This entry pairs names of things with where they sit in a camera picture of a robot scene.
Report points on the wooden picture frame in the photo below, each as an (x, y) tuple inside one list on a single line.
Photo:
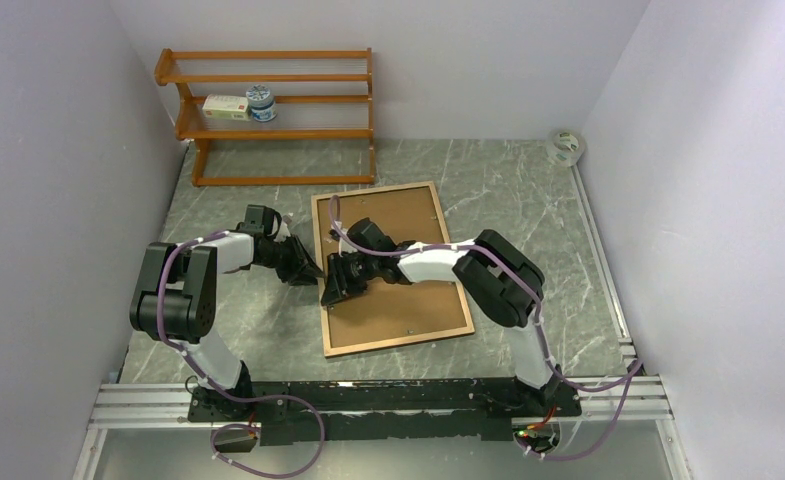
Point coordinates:
[(371, 298)]

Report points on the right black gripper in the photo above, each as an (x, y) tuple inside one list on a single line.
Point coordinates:
[(337, 284)]

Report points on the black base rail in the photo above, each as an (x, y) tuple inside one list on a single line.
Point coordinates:
[(304, 411)]

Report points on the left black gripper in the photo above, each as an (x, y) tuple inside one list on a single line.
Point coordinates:
[(302, 271)]

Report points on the wooden shelf rack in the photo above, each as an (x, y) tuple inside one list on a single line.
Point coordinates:
[(321, 95)]

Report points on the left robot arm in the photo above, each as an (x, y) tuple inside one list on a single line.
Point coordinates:
[(174, 301)]

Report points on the clear tape roll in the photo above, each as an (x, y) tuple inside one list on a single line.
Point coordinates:
[(565, 147)]

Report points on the brown cardboard backing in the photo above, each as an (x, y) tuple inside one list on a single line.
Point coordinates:
[(388, 315)]

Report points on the white red box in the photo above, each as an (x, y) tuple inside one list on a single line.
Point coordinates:
[(227, 107)]

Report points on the blue white jar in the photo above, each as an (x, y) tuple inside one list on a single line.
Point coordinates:
[(261, 103)]

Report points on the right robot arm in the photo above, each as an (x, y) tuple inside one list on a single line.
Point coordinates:
[(503, 282)]

